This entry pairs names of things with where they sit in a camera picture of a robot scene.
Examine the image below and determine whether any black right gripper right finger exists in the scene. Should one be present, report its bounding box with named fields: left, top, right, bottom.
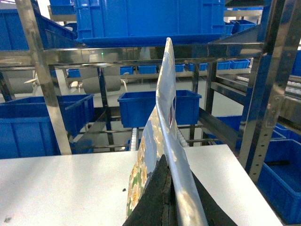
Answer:
left=192, top=172, right=237, bottom=226

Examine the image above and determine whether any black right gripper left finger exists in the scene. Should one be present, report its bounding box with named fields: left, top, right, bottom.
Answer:
left=123, top=155, right=175, bottom=226

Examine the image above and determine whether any flower gift bag enjoy life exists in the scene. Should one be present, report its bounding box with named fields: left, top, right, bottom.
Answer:
left=126, top=37, right=208, bottom=226

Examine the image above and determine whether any blue bin centre background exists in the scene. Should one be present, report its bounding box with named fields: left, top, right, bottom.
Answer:
left=118, top=90, right=202, bottom=128

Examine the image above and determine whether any large blue bin overhead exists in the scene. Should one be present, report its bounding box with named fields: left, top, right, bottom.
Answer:
left=75, top=0, right=225, bottom=48

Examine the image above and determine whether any steel roller rack frame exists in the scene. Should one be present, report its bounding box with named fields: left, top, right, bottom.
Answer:
left=0, top=0, right=301, bottom=182

